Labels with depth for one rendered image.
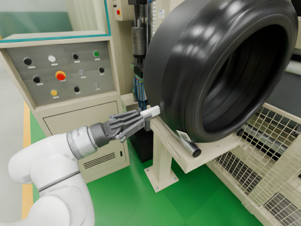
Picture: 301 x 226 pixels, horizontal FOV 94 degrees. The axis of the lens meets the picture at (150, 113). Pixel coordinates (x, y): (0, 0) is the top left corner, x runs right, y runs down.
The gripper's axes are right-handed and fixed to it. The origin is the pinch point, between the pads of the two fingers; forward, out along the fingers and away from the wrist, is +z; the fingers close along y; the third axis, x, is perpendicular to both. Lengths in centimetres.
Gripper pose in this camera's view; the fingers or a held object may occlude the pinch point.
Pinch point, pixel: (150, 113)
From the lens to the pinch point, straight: 50.0
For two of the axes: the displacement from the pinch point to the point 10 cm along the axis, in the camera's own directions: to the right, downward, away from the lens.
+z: 8.8, -3.8, 2.9
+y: -4.6, -5.1, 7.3
